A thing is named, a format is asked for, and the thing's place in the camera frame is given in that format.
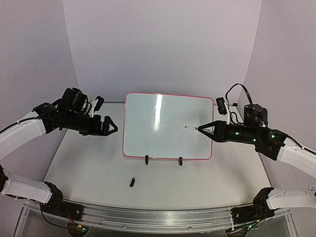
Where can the base circuit board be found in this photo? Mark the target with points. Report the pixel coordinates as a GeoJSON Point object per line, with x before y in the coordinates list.
{"type": "Point", "coordinates": [247, 227]}
{"type": "Point", "coordinates": [77, 228]}

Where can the right base circuit board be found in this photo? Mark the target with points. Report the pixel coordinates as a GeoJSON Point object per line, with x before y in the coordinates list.
{"type": "Point", "coordinates": [247, 227]}

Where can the pink framed whiteboard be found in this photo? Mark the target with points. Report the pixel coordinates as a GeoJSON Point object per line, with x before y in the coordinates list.
{"type": "Point", "coordinates": [154, 126]}

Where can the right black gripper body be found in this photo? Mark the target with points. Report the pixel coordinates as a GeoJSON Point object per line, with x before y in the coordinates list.
{"type": "Point", "coordinates": [217, 131]}

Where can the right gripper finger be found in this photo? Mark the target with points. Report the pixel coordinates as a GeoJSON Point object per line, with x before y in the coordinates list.
{"type": "Point", "coordinates": [209, 133]}
{"type": "Point", "coordinates": [208, 127]}

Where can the left base circuit board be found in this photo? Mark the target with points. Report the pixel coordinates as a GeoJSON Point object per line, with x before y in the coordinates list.
{"type": "Point", "coordinates": [77, 228]}

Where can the white marker pen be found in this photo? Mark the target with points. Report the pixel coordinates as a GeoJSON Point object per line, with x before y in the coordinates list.
{"type": "Point", "coordinates": [196, 128]}

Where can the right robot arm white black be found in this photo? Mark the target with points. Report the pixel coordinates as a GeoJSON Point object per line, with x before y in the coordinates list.
{"type": "Point", "coordinates": [273, 144]}

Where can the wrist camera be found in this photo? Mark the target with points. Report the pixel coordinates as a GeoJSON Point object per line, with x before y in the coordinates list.
{"type": "Point", "coordinates": [95, 105]}
{"type": "Point", "coordinates": [223, 109]}

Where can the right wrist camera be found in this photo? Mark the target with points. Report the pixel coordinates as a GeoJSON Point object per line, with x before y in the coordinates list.
{"type": "Point", "coordinates": [223, 109]}

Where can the dark blue marker cap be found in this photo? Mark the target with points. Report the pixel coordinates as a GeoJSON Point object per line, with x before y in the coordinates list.
{"type": "Point", "coordinates": [132, 182]}

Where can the aluminium front rail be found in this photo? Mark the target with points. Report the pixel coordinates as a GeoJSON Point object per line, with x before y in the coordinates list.
{"type": "Point", "coordinates": [154, 221]}

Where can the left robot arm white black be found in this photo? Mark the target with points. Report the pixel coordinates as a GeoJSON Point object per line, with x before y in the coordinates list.
{"type": "Point", "coordinates": [73, 111]}

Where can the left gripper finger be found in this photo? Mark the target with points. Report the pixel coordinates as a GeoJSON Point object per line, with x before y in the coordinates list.
{"type": "Point", "coordinates": [110, 129]}
{"type": "Point", "coordinates": [108, 122]}

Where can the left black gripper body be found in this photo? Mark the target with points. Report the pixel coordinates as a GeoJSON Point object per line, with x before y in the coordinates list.
{"type": "Point", "coordinates": [74, 122]}

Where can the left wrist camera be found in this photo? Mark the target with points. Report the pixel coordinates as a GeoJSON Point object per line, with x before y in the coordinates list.
{"type": "Point", "coordinates": [95, 105]}

